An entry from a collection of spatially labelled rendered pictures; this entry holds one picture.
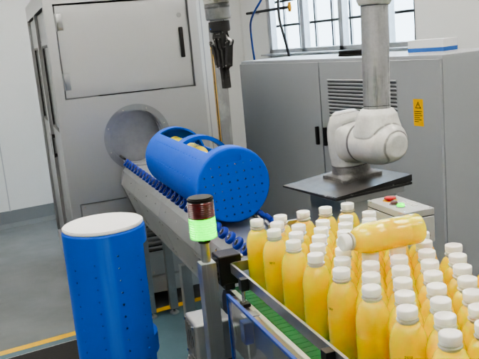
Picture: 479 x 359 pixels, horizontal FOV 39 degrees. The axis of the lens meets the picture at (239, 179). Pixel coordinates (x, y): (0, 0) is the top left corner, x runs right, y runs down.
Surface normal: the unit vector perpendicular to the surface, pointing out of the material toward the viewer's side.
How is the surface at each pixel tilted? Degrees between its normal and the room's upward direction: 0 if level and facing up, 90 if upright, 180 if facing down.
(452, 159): 90
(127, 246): 90
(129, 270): 90
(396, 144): 95
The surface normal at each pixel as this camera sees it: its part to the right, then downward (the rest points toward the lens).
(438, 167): -0.88, 0.17
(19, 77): 0.47, 0.14
